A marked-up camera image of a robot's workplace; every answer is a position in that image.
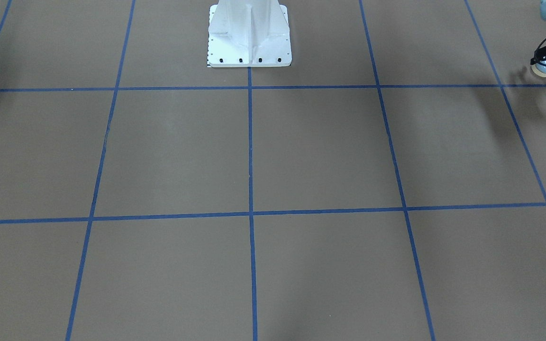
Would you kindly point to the white camera stand pedestal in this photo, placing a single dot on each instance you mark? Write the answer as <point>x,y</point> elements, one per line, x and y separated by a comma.
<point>249,33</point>

